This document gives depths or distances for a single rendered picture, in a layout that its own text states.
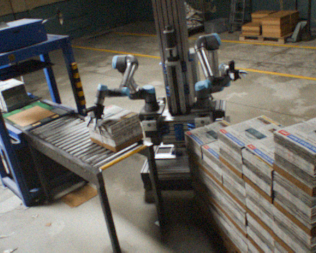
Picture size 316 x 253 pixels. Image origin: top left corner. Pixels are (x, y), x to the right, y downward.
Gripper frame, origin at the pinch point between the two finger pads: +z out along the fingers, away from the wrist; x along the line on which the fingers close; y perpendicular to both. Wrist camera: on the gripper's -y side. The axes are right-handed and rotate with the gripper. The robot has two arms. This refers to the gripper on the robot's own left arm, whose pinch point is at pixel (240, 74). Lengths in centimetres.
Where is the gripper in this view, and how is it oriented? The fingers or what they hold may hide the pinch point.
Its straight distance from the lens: 295.1
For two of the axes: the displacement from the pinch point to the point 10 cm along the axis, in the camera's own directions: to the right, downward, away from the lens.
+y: 2.7, 8.6, 4.3
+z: 2.5, 3.7, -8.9
